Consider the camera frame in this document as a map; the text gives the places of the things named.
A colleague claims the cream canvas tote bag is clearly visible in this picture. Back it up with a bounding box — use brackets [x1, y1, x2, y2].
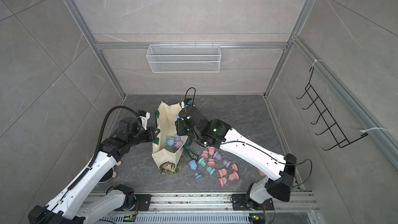
[152, 102, 199, 175]

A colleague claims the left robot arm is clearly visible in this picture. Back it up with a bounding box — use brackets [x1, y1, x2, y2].
[28, 106, 160, 224]

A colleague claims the blue hourglass lying front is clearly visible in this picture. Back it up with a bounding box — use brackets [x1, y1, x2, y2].
[194, 173, 203, 181]

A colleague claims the pink hourglass front right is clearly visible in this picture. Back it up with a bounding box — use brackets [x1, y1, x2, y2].
[228, 171, 239, 181]

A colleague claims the black wire hook rack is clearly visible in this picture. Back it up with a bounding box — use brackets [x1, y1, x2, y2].
[296, 67, 368, 151]

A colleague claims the teal hourglass front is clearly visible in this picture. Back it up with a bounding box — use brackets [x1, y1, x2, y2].
[206, 166, 216, 176]

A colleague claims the white wire mesh basket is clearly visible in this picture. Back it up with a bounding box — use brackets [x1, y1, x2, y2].
[146, 44, 222, 73]

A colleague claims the blue hourglass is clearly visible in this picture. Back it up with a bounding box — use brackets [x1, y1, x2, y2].
[189, 160, 198, 170]
[194, 173, 203, 181]
[166, 136, 175, 147]

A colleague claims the purple hourglass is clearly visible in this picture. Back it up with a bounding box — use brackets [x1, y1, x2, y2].
[174, 135, 183, 149]

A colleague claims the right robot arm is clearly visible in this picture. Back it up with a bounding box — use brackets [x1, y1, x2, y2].
[175, 97, 300, 209]

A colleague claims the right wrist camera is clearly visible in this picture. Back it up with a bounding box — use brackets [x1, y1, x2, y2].
[181, 98, 193, 108]

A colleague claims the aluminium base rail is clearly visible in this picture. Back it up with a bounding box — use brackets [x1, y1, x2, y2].
[98, 191, 325, 224]

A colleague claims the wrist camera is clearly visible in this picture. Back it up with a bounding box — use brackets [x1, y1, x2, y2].
[181, 98, 193, 108]
[137, 110, 150, 130]

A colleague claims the pink toy at left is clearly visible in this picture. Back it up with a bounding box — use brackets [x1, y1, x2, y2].
[102, 160, 122, 183]

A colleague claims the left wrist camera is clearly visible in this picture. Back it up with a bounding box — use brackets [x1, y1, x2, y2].
[137, 110, 150, 130]

